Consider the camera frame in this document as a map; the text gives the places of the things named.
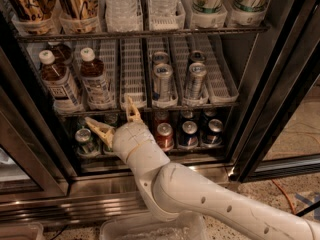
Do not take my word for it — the clear plastic bin on floor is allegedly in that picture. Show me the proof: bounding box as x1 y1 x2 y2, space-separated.
99 212 209 240

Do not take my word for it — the brown tea bottle white cap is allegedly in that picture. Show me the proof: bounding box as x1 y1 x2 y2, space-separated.
80 47 111 110

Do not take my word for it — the white empty tray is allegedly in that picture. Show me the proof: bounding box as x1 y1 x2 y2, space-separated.
195 34 239 104
120 39 147 109

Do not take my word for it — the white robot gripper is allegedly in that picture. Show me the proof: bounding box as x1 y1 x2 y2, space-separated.
85 96 155 163

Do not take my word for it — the stainless steel fridge cabinet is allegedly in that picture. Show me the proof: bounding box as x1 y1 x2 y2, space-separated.
0 0 320 225

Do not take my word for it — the black stand leg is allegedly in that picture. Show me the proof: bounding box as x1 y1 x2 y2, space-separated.
296 201 320 217

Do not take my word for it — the middle wire shelf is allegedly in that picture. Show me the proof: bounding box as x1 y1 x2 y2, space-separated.
56 102 240 118

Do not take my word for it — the brown tea bottle rear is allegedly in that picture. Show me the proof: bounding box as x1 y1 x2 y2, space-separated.
48 42 73 66

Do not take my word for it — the clear water bottle top left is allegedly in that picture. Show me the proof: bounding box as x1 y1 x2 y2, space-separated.
105 0 141 32

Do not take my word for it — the blue soda can front left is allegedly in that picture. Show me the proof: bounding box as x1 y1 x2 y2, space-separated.
179 121 198 148

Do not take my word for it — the silver slim can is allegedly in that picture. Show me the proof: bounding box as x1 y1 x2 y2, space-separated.
184 62 207 100
152 51 169 65
188 50 206 64
152 63 173 102

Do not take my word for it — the fridge glass door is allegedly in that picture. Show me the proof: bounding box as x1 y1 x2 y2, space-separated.
0 48 70 205
229 0 320 182

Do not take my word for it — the green soda can front left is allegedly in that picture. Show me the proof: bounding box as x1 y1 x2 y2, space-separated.
75 128 99 157

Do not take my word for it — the top wire shelf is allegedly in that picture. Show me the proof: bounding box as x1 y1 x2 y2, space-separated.
14 23 270 43

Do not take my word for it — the white empty tray middle right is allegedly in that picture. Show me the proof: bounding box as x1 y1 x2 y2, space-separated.
195 34 239 104

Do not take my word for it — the fridge glass door left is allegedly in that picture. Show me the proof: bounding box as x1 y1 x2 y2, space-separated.
0 48 70 205

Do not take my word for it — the white empty tray middle centre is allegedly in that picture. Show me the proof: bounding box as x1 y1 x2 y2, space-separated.
120 39 147 109

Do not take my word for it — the silver slim can rear right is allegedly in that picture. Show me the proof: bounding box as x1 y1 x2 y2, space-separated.
188 50 206 64

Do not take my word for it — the clear plastic bin corner left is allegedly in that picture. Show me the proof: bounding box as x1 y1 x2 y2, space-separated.
0 223 45 240

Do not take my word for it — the orange cable on floor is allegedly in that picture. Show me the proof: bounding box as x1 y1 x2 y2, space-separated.
271 179 298 215

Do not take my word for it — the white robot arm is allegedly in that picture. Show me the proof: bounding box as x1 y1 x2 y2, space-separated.
85 99 320 240

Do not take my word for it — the golden drink bottle top left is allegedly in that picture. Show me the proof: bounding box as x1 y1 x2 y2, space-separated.
9 0 56 35

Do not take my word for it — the fridge glass door right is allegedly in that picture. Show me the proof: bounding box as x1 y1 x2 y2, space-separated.
229 0 320 182

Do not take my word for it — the silver slim can rear left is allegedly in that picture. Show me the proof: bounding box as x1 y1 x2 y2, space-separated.
152 51 169 65

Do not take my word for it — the golden drink bottle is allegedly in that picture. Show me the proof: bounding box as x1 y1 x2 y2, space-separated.
59 0 100 34
9 0 56 35

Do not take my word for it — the blue soda can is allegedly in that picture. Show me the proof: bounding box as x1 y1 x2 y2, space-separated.
202 119 223 146
179 121 198 148

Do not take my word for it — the blue soda can front right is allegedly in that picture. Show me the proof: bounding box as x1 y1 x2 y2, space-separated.
202 119 223 146

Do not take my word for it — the brown tea bottle far left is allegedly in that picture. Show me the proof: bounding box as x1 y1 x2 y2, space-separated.
39 50 82 113

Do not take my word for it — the green soda can front right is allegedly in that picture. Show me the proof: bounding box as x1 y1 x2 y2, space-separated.
102 144 113 155

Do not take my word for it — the red soda can front right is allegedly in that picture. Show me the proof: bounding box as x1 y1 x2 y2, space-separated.
156 123 174 151

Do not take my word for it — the green soda can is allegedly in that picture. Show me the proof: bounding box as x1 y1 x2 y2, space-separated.
75 128 99 157
102 144 113 155

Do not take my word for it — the silver slim can front left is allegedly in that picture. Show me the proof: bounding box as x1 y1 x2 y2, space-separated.
152 63 173 102

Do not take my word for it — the silver slim can front right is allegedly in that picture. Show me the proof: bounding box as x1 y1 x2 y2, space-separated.
184 62 207 100

